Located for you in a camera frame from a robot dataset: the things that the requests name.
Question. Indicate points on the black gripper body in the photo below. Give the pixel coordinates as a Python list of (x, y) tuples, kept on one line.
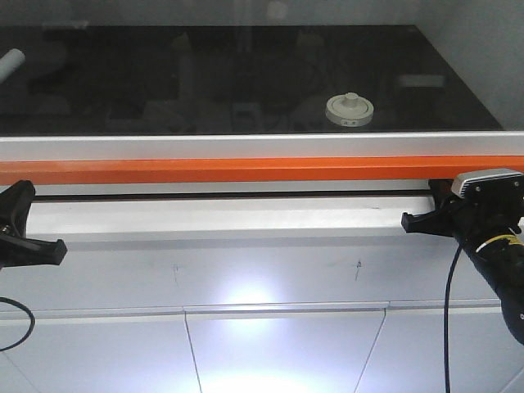
[(495, 210)]

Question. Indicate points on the white cabinet drawer front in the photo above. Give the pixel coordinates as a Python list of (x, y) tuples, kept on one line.
[(319, 351)]

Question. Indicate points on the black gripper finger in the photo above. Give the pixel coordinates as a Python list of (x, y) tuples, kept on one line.
[(23, 252), (438, 222), (441, 190), (15, 205)]

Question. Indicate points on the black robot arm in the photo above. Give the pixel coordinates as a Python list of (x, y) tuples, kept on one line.
[(499, 260)]

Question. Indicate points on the white fume hood sash frame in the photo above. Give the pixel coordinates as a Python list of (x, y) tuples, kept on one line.
[(473, 143)]

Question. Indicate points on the white pipe in hood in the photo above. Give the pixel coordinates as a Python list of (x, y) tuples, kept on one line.
[(11, 62)]

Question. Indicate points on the glass jar with beige lid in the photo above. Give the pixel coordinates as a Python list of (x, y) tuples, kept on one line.
[(349, 110)]

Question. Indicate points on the orange sash handle bar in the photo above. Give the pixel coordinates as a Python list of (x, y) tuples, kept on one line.
[(219, 170)]

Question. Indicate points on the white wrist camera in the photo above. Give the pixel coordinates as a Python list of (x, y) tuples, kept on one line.
[(466, 184)]

